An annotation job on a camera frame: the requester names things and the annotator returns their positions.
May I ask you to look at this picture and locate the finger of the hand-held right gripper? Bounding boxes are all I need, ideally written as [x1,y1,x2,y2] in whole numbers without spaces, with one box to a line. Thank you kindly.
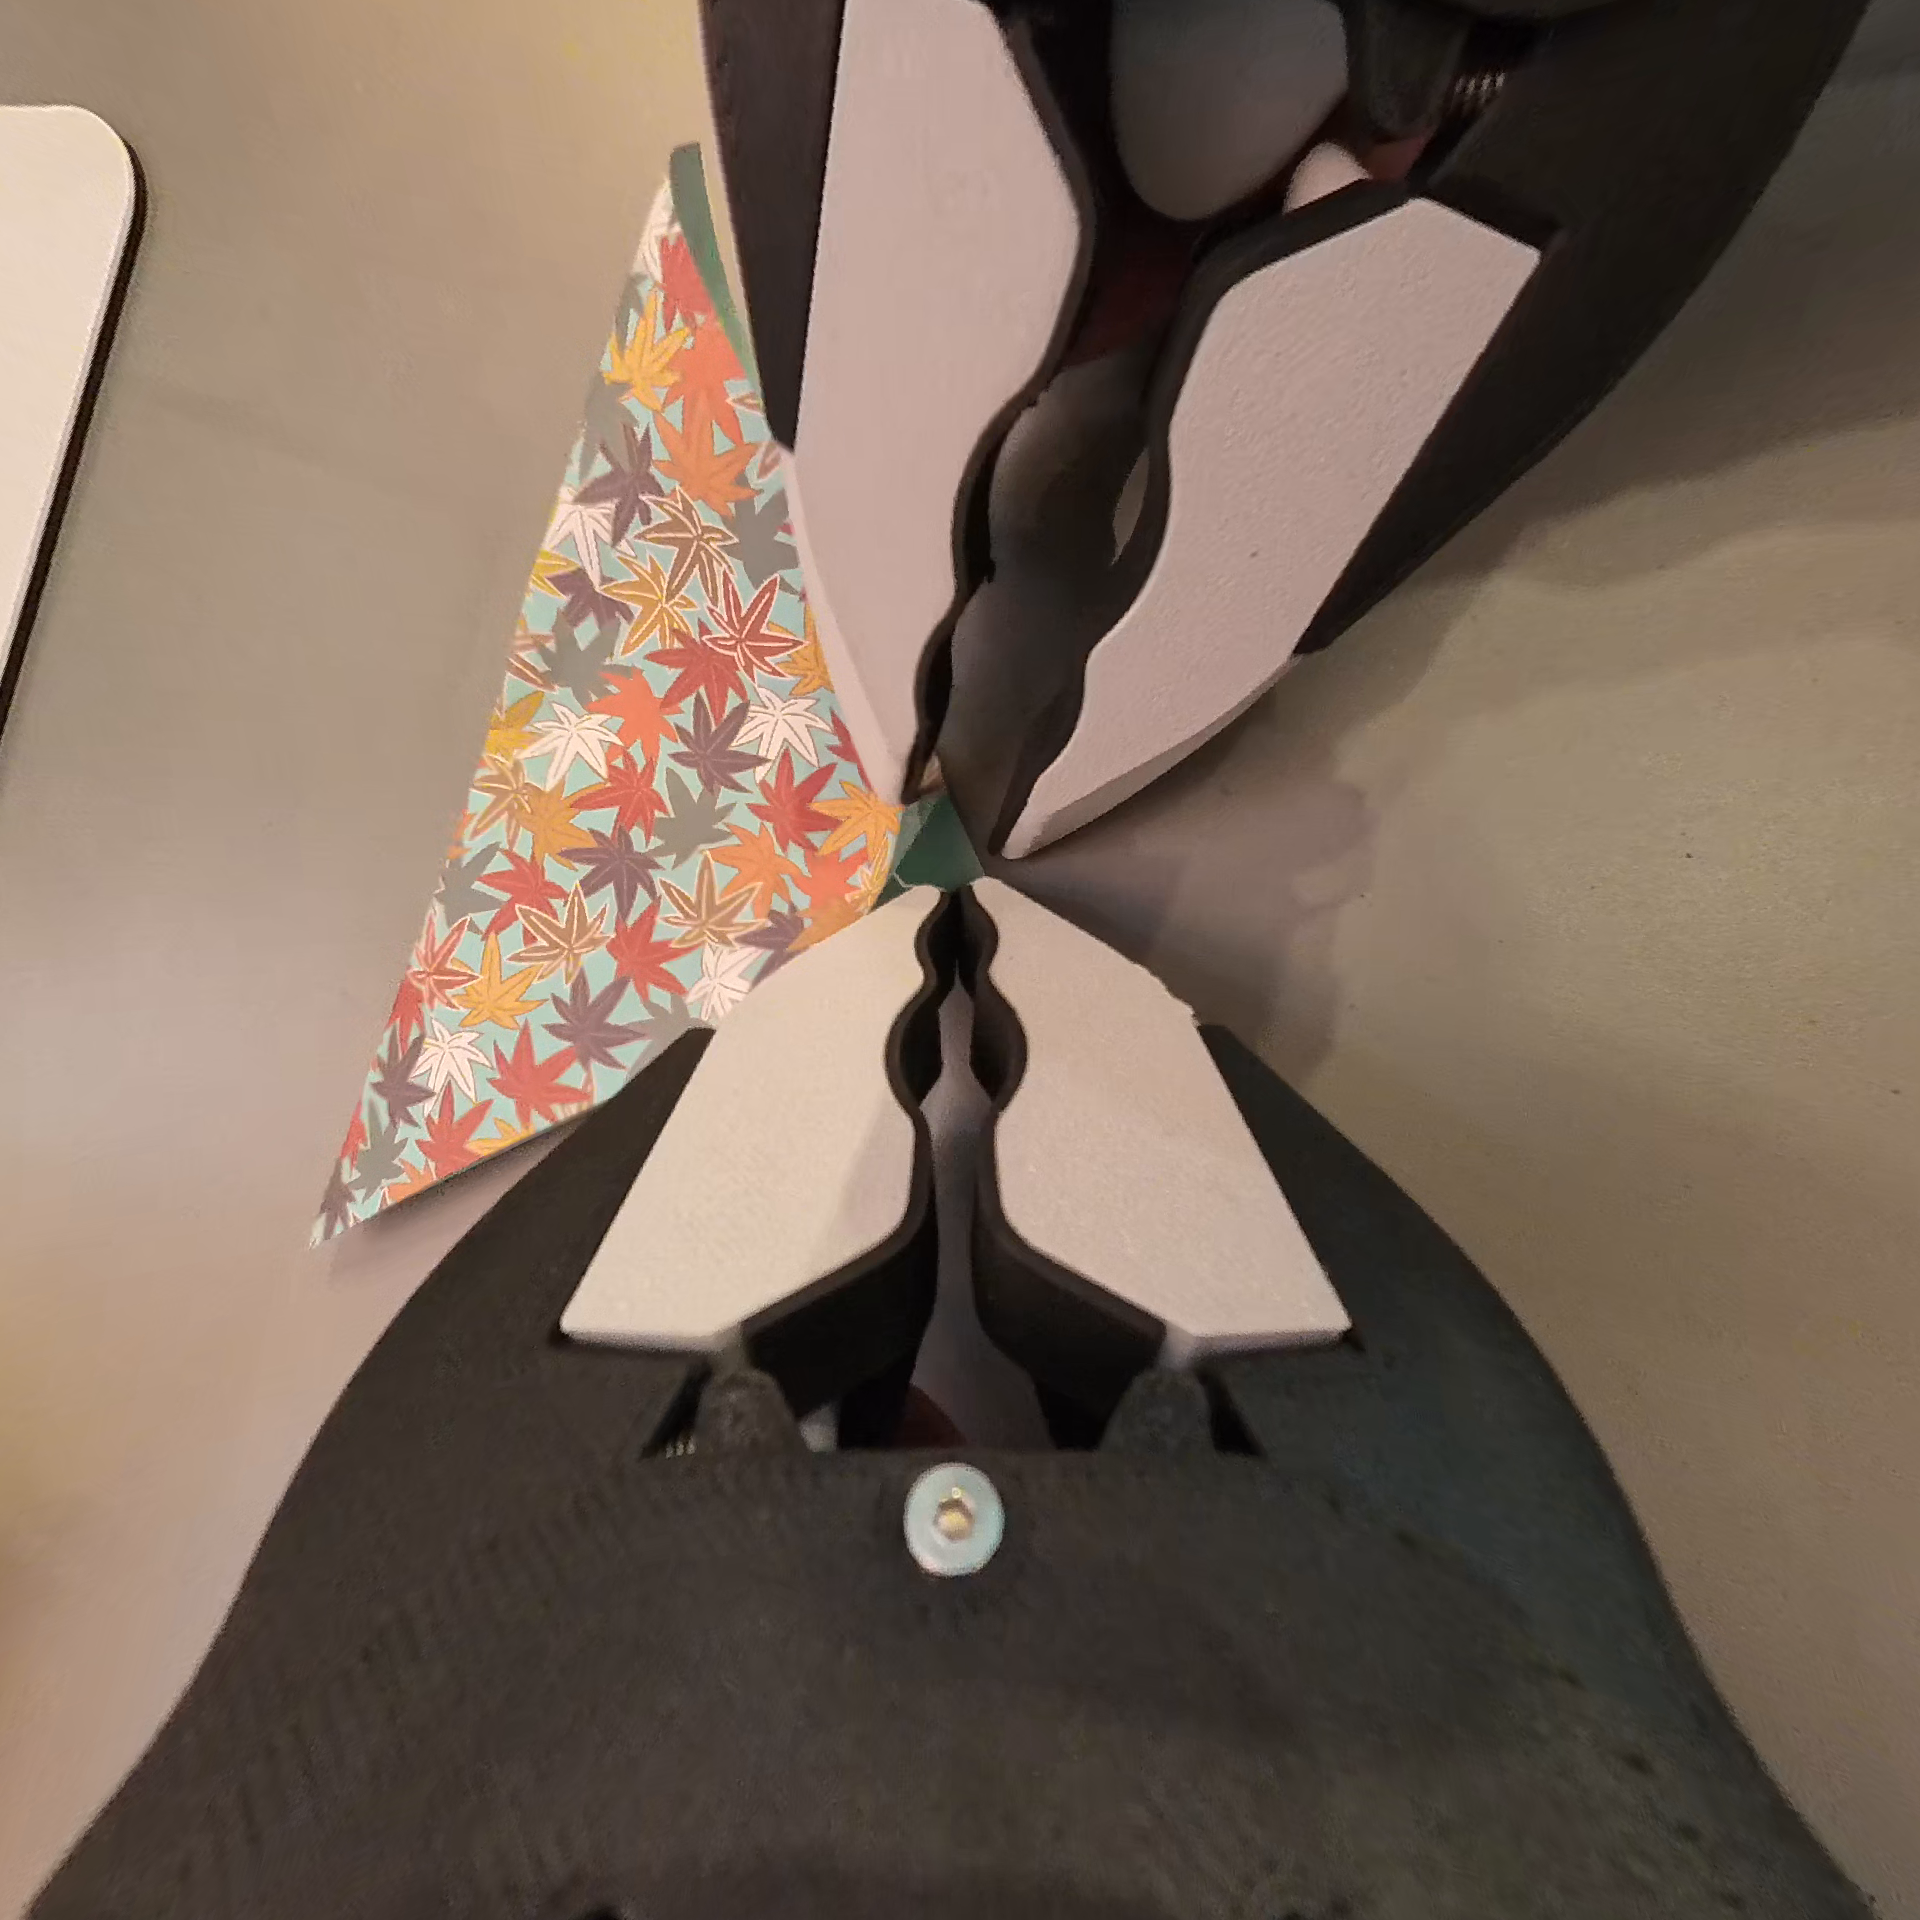
[785,0,1099,799]
[995,192,1549,860]

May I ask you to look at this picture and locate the leaf-patterned origami paper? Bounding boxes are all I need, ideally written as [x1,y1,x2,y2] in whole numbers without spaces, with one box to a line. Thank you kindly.
[307,142,985,1249]

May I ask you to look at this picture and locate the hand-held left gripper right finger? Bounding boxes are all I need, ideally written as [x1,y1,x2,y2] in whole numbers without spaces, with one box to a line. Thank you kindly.
[961,883,1355,1454]

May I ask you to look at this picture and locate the white board with black edge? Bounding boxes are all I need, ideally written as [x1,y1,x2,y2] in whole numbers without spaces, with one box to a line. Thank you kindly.
[0,105,147,728]

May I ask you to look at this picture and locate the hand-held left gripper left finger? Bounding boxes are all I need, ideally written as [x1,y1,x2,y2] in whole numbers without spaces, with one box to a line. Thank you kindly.
[559,885,964,1454]

